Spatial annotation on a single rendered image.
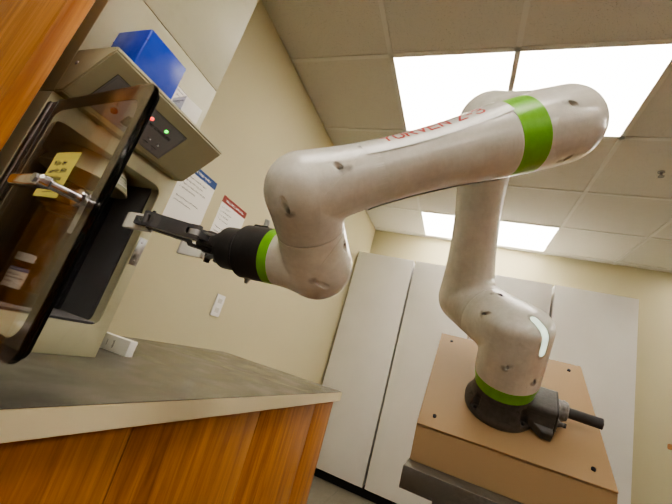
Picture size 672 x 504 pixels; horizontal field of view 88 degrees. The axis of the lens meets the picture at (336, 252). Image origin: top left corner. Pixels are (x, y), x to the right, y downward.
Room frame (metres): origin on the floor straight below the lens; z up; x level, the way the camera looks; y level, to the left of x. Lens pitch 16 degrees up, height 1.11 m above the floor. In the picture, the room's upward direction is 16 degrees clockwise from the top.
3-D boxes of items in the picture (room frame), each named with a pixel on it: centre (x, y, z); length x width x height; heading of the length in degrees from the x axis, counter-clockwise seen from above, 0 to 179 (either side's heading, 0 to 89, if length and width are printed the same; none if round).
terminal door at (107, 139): (0.51, 0.44, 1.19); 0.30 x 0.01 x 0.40; 60
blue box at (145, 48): (0.64, 0.50, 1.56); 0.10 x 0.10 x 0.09; 67
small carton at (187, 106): (0.75, 0.45, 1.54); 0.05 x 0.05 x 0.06; 61
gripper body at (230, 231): (0.61, 0.20, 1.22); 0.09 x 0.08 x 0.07; 67
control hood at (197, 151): (0.71, 0.47, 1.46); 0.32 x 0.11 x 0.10; 157
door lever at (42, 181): (0.44, 0.39, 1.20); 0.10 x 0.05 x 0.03; 60
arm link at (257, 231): (0.58, 0.13, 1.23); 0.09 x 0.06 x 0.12; 157
